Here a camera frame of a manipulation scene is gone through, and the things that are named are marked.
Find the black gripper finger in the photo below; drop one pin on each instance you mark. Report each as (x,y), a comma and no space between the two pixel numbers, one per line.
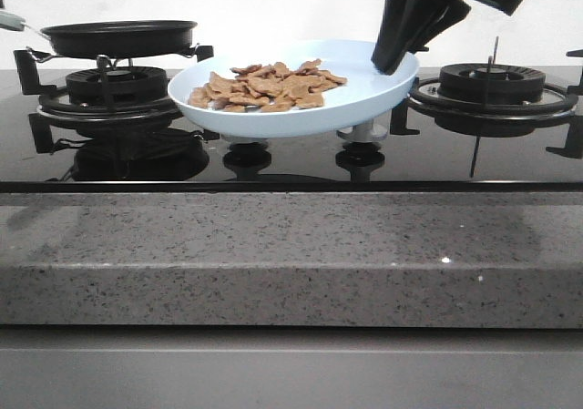
(404,28)
(452,13)

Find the light blue plate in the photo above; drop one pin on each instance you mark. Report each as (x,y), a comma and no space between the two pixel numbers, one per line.
(367,94)

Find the brown meat pieces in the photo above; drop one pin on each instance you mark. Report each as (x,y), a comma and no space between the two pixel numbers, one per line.
(272,88)

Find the black frying pan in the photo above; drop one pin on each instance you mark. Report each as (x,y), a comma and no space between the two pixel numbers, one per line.
(120,39)

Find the right black gas burner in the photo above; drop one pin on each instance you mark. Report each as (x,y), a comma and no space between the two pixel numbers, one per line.
(504,84)

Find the black gas burner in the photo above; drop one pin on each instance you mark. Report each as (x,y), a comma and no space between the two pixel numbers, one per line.
(504,84)
(132,84)

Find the black glass stove top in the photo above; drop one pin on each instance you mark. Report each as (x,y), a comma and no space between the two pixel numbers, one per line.
(421,153)

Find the right silver stove knob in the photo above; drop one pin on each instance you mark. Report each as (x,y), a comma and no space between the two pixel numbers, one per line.
(366,132)

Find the silver stove knob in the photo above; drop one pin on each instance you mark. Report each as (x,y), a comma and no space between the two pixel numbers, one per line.
(234,140)
(366,132)

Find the right black pan support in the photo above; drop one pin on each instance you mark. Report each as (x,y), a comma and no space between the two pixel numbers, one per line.
(555,102)

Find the left silver stove knob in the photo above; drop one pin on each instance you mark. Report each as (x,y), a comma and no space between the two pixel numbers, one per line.
(234,140)

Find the left black gas burner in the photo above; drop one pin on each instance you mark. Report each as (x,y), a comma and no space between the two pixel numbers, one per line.
(132,84)

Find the chrome wire pan trivet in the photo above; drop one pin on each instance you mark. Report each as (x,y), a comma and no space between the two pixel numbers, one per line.
(109,57)

